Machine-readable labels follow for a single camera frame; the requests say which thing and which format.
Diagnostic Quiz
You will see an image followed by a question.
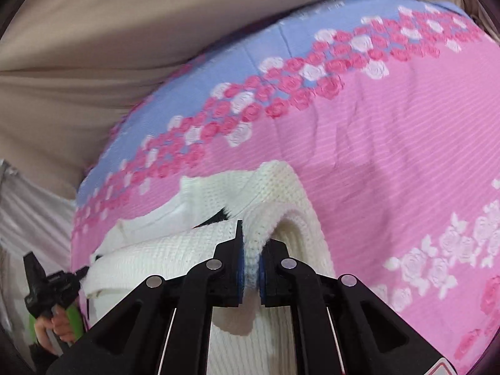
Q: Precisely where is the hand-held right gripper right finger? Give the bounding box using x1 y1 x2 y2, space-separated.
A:
258 238 462 375

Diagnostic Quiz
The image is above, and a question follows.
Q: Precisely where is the white cloth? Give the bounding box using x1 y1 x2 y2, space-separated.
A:
0 158 84 337

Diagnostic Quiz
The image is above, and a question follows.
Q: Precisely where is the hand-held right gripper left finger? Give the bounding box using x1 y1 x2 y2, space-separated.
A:
47 221 247 375

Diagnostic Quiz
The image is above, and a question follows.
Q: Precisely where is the white knitted sweater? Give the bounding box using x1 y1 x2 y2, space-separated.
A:
84 160 337 375

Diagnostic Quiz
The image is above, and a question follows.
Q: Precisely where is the person's left hand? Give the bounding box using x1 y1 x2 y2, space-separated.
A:
34 305 76 356

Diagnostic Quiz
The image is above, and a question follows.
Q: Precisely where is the pink floral blanket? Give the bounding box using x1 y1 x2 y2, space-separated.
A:
70 0 500 375

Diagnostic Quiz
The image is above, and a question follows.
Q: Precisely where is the beige cloth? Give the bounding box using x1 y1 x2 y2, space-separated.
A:
0 0 500 201

